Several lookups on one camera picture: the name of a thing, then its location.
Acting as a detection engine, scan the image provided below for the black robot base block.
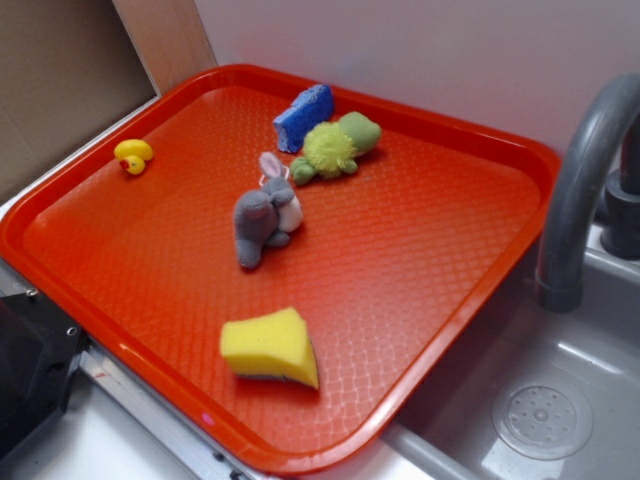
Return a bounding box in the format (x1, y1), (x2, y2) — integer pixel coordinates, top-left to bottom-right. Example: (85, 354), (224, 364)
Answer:
(1, 288), (86, 464)

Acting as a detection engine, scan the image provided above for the yellow sponge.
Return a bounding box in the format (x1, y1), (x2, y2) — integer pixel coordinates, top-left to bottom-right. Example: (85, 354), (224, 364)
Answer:
(220, 307), (320, 390)

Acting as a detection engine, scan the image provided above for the blue sponge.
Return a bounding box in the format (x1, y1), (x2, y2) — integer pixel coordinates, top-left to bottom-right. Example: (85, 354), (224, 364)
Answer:
(272, 84), (334, 153)

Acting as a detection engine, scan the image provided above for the red plastic tray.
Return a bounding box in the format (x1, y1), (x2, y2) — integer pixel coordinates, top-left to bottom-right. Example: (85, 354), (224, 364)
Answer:
(1, 65), (559, 475)

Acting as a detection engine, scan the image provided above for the grey plush bunny toy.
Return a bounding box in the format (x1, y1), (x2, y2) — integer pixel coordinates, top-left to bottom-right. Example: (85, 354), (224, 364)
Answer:
(233, 152), (304, 270)

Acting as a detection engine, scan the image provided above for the green plush turtle toy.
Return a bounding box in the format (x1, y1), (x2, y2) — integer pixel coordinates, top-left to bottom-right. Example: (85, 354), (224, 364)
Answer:
(290, 112), (382, 186)

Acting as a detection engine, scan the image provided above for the yellow rubber duck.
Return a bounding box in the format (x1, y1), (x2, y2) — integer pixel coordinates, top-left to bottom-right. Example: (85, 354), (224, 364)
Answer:
(114, 139), (154, 175)

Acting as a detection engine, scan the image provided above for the grey plastic toy sink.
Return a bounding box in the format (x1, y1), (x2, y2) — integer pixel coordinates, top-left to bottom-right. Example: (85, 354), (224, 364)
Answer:
(379, 219), (640, 480)

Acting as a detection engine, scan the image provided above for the grey toy faucet spout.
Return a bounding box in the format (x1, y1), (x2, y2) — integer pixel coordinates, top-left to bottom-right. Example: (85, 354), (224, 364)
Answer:
(535, 73), (639, 313)

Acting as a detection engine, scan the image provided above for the round sink drain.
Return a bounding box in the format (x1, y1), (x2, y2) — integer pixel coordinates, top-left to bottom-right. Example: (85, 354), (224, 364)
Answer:
(492, 377), (594, 461)

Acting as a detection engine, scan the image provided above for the brown cardboard panel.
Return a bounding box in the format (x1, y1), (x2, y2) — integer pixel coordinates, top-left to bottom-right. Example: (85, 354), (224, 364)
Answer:
(1, 1), (155, 201)

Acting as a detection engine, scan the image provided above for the dark grey faucet handle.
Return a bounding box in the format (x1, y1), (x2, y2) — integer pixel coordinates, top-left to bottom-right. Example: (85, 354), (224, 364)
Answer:
(599, 127), (640, 260)

